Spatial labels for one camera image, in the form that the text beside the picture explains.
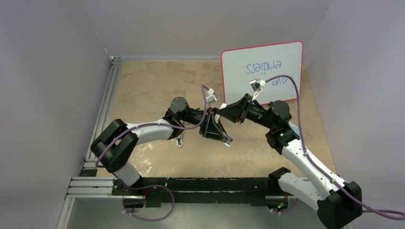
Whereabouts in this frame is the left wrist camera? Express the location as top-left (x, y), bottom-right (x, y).
top-left (205, 88), bottom-right (219, 106)

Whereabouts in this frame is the red-framed whiteboard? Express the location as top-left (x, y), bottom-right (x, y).
top-left (221, 41), bottom-right (304, 104)

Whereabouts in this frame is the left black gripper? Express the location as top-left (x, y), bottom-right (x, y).
top-left (180, 108), bottom-right (228, 143)

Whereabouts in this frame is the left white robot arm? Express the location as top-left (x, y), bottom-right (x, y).
top-left (90, 97), bottom-right (233, 195)

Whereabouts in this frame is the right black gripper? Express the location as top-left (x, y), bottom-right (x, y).
top-left (217, 94), bottom-right (276, 129)

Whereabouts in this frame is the blue patterned oval case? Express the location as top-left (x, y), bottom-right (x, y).
top-left (289, 122), bottom-right (301, 135)

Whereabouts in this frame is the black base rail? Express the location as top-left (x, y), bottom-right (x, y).
top-left (112, 177), bottom-right (296, 211)

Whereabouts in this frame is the aluminium frame rail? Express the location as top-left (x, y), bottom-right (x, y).
top-left (83, 56), bottom-right (124, 169)

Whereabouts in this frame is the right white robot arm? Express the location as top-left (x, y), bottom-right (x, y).
top-left (216, 94), bottom-right (363, 229)

